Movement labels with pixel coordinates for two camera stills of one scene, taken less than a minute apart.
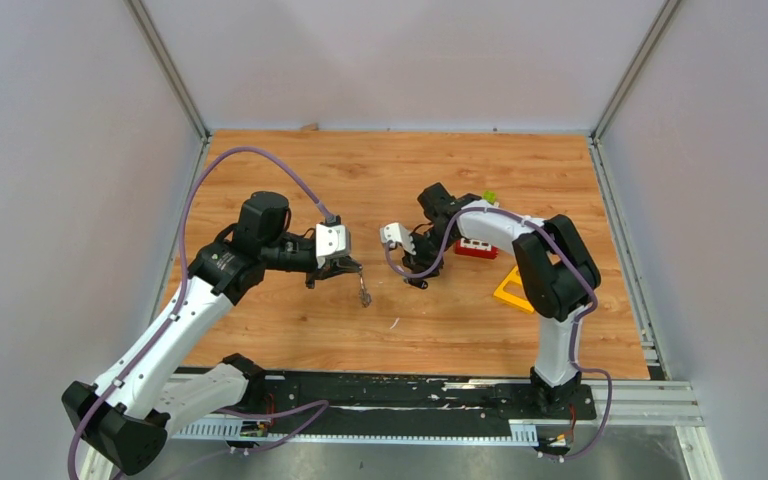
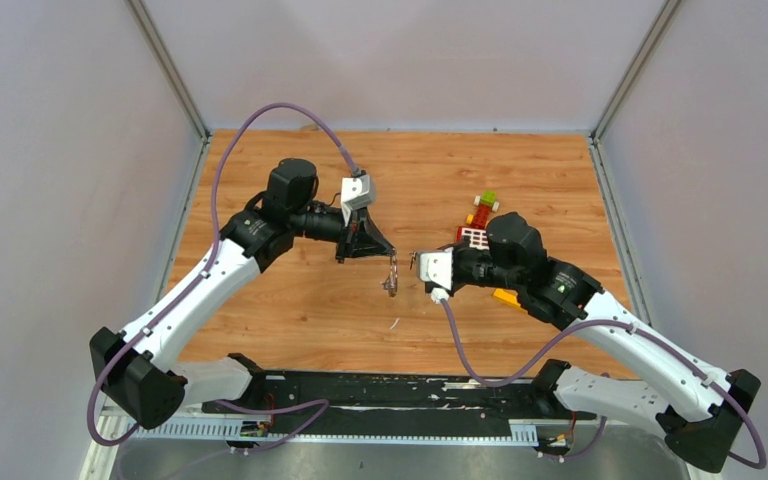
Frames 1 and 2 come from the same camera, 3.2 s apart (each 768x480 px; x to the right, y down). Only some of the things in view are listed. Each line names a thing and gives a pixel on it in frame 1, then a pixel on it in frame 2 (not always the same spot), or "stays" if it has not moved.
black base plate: [303, 397] stays
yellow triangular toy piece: [512, 299] stays
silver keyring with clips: [365, 296] -> [391, 283]
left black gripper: [332, 267] -> [361, 238]
